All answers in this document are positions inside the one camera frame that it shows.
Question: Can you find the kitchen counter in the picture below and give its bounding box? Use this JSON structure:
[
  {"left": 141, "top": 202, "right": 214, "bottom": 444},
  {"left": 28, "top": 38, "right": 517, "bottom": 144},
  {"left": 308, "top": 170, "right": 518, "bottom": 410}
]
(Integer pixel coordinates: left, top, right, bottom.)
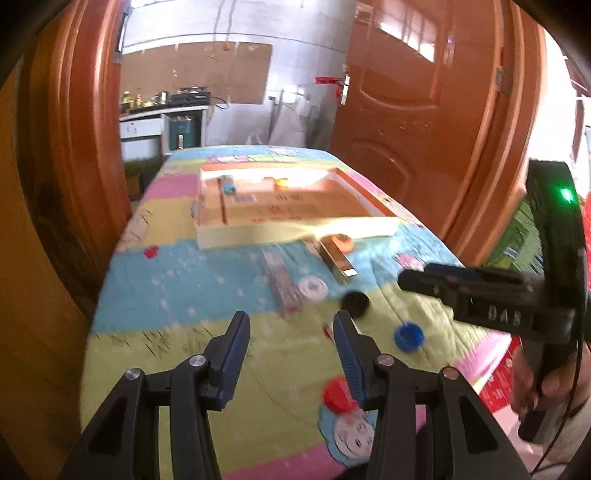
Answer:
[{"left": 119, "top": 105, "right": 209, "bottom": 160}]

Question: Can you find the small oblong box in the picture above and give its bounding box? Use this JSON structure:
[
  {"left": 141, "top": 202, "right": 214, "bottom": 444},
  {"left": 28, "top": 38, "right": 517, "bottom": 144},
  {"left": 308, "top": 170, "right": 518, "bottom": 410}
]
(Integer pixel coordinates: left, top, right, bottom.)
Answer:
[{"left": 318, "top": 235, "right": 359, "bottom": 284}]

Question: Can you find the blue bottle cap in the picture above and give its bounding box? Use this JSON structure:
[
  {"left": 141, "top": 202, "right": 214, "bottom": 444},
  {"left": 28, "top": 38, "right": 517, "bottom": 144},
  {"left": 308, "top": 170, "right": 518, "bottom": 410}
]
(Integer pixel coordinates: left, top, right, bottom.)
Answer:
[{"left": 394, "top": 324, "right": 425, "bottom": 351}]

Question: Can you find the planter box with grass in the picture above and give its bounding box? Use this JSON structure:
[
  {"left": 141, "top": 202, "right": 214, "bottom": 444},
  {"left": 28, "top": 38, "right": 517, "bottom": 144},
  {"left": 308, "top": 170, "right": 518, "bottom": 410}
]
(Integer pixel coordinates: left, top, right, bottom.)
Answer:
[{"left": 124, "top": 157, "right": 163, "bottom": 201}]

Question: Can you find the green printed box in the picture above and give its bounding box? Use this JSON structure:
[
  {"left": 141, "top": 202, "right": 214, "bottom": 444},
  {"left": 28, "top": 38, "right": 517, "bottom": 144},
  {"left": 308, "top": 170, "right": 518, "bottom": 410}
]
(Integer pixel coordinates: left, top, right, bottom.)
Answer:
[{"left": 488, "top": 196, "right": 548, "bottom": 274}]

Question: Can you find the brown wooden door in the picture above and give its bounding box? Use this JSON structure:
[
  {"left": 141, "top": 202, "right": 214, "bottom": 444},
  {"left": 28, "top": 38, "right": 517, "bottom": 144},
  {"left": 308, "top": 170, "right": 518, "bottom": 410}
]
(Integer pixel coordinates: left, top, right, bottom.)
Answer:
[{"left": 329, "top": 0, "right": 505, "bottom": 232}]

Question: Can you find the red box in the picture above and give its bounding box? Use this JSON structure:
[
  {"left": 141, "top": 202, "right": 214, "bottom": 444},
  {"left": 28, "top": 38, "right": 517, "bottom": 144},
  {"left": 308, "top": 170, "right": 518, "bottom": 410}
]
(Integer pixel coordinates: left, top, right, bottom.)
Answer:
[{"left": 479, "top": 336, "right": 525, "bottom": 412}]

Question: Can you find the cardboard wall sheet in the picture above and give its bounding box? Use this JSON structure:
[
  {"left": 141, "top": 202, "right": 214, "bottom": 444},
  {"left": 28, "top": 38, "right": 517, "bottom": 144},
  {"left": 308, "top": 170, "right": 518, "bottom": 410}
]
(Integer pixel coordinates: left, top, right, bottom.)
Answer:
[{"left": 120, "top": 42, "right": 274, "bottom": 106}]

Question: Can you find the wooden door frame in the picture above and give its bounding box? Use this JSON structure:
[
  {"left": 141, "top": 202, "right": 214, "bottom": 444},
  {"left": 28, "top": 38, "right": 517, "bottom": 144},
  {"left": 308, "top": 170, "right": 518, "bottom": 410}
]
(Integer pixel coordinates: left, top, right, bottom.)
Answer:
[{"left": 18, "top": 0, "right": 557, "bottom": 333}]

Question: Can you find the black gas stove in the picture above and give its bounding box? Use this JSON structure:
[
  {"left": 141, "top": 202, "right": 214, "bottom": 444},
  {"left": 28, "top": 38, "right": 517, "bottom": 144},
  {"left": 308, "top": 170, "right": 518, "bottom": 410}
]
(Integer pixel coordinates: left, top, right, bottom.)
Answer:
[{"left": 168, "top": 87, "right": 211, "bottom": 108}]

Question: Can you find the green kitchen appliance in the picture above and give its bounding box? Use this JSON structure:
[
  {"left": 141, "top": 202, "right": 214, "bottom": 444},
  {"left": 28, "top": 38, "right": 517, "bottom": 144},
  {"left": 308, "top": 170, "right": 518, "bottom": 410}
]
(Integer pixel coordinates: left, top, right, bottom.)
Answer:
[{"left": 168, "top": 115, "right": 203, "bottom": 152}]

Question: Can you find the white sack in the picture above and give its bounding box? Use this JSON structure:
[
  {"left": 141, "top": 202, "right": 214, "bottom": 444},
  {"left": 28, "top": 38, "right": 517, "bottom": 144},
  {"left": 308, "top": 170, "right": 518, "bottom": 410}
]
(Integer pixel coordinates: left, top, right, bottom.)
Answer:
[{"left": 277, "top": 85, "right": 324, "bottom": 144}]

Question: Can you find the person's right hand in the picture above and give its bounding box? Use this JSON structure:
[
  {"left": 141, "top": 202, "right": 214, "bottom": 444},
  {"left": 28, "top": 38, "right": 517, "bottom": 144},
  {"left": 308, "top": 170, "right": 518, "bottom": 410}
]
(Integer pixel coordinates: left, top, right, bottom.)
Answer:
[{"left": 510, "top": 336, "right": 591, "bottom": 422}]

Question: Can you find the white bottle cap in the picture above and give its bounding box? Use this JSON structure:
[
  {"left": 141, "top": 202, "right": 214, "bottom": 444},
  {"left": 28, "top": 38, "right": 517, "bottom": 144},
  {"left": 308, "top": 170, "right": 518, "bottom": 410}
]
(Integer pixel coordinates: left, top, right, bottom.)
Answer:
[{"left": 297, "top": 277, "right": 329, "bottom": 302}]

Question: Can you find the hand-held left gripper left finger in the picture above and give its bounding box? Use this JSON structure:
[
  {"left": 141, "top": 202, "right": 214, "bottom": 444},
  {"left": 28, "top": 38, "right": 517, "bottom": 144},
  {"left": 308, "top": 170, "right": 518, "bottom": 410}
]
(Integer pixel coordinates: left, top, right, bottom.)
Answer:
[{"left": 60, "top": 311, "right": 251, "bottom": 480}]

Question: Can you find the black bottle cap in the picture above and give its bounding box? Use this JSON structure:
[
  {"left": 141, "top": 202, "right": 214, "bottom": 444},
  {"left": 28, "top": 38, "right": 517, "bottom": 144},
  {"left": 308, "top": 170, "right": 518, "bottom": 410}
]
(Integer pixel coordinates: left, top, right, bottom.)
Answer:
[{"left": 340, "top": 291, "right": 370, "bottom": 319}]

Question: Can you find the shallow cardboard box tray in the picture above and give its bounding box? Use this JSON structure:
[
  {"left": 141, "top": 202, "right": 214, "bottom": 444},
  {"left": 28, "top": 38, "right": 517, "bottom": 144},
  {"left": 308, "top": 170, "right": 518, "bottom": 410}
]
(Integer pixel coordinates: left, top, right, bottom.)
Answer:
[{"left": 194, "top": 162, "right": 400, "bottom": 250}]

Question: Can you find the clear patterned tube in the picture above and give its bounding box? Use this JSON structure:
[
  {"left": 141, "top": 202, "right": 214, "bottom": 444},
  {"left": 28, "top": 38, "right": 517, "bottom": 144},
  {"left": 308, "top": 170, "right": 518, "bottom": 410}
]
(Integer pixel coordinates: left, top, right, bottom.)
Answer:
[{"left": 262, "top": 249, "right": 304, "bottom": 319}]

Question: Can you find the metal door handle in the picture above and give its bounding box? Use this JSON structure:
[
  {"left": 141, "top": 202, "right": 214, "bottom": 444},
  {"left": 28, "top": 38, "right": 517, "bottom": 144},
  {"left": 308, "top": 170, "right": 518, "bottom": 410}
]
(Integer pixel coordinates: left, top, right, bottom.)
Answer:
[{"left": 337, "top": 65, "right": 352, "bottom": 108}]

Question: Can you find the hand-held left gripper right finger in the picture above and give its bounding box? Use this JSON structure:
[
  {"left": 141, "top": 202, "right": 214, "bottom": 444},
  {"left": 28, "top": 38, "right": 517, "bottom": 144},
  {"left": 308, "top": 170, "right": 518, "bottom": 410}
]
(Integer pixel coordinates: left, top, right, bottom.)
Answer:
[{"left": 333, "top": 310, "right": 532, "bottom": 480}]

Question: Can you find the red bottle cap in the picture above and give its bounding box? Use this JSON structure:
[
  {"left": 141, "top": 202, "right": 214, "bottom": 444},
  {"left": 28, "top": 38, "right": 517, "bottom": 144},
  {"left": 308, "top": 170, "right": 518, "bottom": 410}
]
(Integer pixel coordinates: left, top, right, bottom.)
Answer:
[{"left": 322, "top": 378, "right": 359, "bottom": 414}]

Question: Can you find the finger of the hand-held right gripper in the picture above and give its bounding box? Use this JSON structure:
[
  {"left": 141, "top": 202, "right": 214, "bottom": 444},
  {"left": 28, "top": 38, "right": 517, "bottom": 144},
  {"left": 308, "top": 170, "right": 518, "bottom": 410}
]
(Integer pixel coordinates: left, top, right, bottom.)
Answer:
[
  {"left": 429, "top": 263, "right": 540, "bottom": 297},
  {"left": 398, "top": 268, "right": 467, "bottom": 319}
]

